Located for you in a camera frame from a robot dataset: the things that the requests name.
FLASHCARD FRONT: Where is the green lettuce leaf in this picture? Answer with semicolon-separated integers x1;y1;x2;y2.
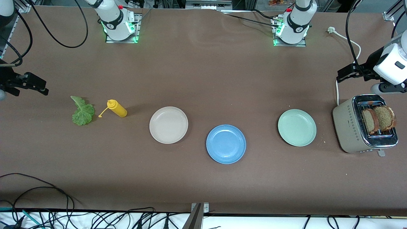
70;96;95;126

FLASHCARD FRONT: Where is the brown bread slice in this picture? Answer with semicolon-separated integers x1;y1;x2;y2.
373;106;397;132
362;108;379;135

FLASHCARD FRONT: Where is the yellow squeeze bottle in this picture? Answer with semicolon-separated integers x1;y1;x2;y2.
98;99;128;118

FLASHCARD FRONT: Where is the blue round plate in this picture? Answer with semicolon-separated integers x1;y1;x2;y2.
206;124;247;164

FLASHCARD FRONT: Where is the green round plate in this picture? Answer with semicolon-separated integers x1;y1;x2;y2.
278;109;317;147

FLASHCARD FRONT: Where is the beige round plate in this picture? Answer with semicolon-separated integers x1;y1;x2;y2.
149;106;189;144

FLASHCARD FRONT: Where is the beige chrome toaster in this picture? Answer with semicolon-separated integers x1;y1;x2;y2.
332;94;399;157

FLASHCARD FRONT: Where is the grey power strip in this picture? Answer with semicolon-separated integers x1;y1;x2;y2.
185;0;232;10

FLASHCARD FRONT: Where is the white lower shelf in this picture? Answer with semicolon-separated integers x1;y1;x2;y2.
0;211;407;229

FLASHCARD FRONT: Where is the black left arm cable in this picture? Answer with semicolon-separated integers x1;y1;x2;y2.
345;0;407;75

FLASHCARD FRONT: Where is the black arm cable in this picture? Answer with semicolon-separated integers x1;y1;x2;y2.
0;0;89;67
345;0;407;75

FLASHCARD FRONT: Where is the white toaster power cable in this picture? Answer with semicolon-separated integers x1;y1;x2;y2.
328;27;362;106

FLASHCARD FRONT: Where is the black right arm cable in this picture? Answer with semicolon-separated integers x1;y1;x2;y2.
0;0;89;67

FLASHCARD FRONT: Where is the aluminium corner bracket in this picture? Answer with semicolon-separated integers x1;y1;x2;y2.
383;0;402;22

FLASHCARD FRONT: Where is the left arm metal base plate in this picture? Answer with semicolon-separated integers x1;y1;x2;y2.
273;16;307;47

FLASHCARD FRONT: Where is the black looped cable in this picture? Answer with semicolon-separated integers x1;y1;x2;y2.
0;173;75;220

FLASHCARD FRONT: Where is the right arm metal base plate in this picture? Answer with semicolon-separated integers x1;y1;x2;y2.
105;13;140;44

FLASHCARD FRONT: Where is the black base supply cable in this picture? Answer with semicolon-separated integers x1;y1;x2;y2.
219;9;280;28

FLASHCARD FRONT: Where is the teal cable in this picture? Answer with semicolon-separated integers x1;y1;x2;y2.
0;207;43;229

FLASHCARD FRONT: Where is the metal table edge bracket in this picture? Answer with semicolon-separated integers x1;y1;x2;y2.
183;203;209;229

